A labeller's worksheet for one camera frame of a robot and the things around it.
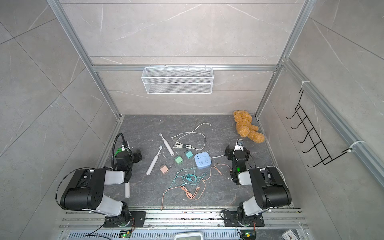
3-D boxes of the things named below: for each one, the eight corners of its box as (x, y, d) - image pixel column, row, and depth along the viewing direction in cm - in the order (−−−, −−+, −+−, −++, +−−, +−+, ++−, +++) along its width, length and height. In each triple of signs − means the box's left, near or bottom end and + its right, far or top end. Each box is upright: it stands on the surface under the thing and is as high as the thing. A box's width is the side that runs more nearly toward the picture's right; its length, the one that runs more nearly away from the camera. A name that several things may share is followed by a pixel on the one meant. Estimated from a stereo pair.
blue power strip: (197, 169, 93) (197, 167, 90) (194, 156, 98) (194, 154, 96) (212, 166, 94) (212, 163, 91) (208, 153, 100) (208, 151, 97)
